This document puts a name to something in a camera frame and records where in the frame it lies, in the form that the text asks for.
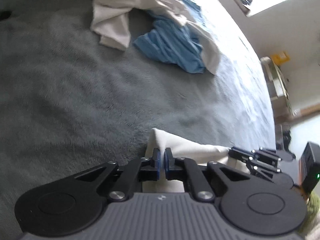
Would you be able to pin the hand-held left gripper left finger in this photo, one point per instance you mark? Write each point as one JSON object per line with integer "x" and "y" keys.
{"x": 157, "y": 165}

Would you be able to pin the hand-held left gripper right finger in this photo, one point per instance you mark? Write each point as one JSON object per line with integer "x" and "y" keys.
{"x": 168, "y": 165}

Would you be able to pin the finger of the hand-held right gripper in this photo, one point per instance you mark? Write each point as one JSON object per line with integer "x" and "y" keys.
{"x": 240, "y": 152}
{"x": 260, "y": 170}

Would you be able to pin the white printed sweatshirt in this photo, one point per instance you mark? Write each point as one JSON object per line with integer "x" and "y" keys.
{"x": 180, "y": 142}

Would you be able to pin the black shoes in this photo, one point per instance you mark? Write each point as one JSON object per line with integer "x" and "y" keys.
{"x": 287, "y": 140}

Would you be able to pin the long cardboard box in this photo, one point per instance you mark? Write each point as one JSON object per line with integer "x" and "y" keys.
{"x": 307, "y": 111}

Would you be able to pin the cream shelf rack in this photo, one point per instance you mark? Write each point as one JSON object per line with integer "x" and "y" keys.
{"x": 275, "y": 82}

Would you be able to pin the yellow box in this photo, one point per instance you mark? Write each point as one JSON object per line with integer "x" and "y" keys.
{"x": 281, "y": 58}

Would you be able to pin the grey fleece bed blanket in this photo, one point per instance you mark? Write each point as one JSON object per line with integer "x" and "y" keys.
{"x": 75, "y": 92}

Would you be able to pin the blue garment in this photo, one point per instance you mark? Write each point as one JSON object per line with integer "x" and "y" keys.
{"x": 170, "y": 47}

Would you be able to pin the cream long-sleeved garment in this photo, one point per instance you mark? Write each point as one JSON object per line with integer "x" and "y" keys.
{"x": 110, "y": 17}

